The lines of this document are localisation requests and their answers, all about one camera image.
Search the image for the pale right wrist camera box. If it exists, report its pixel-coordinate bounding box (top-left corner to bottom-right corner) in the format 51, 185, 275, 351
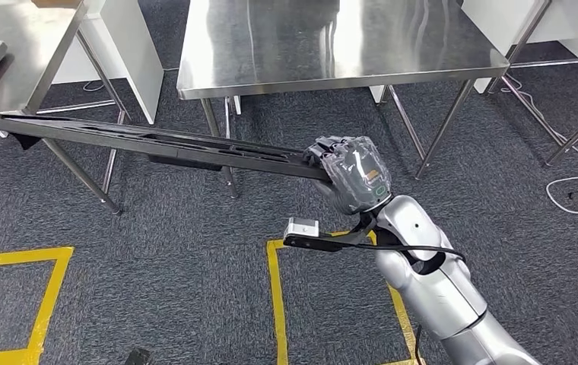
285, 217, 320, 236

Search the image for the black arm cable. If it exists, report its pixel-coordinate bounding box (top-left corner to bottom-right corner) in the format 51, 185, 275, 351
364, 243, 467, 365

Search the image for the long black plastic part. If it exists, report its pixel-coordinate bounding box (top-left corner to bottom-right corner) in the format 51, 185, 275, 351
0, 114, 332, 183

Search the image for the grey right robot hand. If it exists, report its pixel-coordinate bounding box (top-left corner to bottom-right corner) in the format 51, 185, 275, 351
303, 135, 393, 217

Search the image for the stainless steel workbench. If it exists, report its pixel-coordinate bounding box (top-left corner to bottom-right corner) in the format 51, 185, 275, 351
176, 0, 510, 200

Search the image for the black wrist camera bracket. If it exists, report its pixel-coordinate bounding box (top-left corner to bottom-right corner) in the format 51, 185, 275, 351
282, 214, 378, 253

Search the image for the white power cable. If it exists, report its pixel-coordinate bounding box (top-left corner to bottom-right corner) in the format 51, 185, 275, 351
500, 75, 578, 217

